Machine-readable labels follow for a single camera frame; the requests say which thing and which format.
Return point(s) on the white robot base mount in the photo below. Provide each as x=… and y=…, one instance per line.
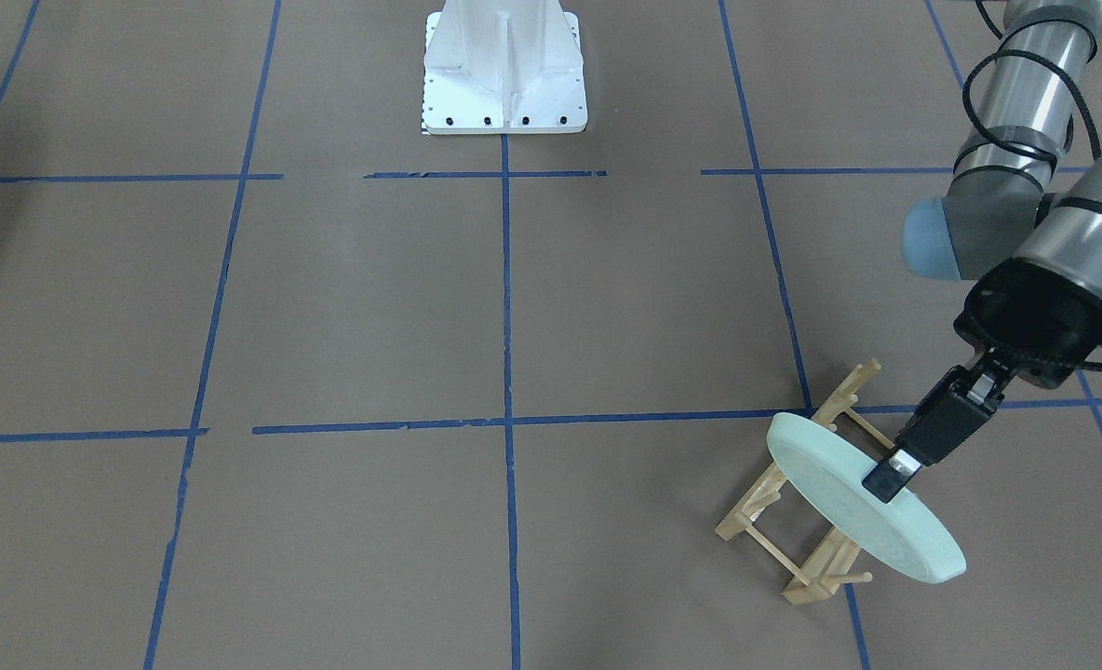
x=494, y=67

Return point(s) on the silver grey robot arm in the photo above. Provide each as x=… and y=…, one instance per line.
x=1021, y=220

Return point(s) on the light green plate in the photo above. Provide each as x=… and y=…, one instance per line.
x=828, y=471

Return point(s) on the wooden plate rack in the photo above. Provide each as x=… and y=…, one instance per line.
x=814, y=554

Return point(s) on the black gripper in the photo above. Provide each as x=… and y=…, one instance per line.
x=1026, y=333

